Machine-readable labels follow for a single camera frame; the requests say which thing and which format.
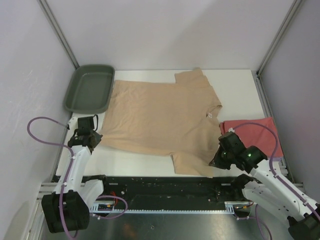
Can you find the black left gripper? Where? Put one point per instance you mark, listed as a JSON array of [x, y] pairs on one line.
[[98, 138]]

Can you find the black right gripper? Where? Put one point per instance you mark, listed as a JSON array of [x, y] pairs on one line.
[[216, 162]]

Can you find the beige t shirt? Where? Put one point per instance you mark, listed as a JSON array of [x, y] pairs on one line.
[[178, 119]]

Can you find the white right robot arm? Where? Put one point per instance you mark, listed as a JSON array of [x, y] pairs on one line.
[[270, 190]]

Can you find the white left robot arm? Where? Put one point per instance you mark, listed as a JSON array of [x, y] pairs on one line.
[[67, 208]]

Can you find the pink folded t shirt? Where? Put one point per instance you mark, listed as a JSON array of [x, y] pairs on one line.
[[254, 135]]

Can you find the grey plastic tray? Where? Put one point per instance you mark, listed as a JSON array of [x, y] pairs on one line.
[[90, 89]]

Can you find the lilac folded t shirt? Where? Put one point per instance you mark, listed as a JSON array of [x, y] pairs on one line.
[[279, 160]]

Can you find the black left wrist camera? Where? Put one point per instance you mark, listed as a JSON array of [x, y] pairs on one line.
[[88, 122]]

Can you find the grey slotted cable duct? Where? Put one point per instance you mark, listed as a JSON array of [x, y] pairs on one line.
[[227, 208]]

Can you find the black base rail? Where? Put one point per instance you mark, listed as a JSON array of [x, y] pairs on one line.
[[174, 192]]

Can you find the left aluminium frame post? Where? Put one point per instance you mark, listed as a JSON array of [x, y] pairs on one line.
[[53, 22]]

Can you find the aluminium frame post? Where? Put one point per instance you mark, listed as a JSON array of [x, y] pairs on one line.
[[284, 27], [53, 22]]

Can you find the right aluminium frame post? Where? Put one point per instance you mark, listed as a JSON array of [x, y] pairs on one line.
[[284, 27]]

